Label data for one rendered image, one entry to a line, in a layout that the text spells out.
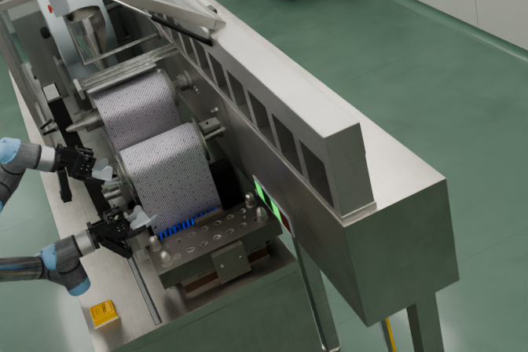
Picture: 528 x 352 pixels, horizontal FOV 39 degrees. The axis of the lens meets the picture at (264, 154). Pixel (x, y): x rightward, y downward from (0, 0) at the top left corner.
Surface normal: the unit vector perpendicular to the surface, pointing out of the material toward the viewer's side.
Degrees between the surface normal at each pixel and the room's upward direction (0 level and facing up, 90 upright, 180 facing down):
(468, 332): 0
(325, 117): 0
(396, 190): 0
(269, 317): 90
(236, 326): 90
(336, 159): 90
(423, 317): 90
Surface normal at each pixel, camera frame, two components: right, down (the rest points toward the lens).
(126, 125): 0.39, 0.45
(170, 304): -0.24, -0.81
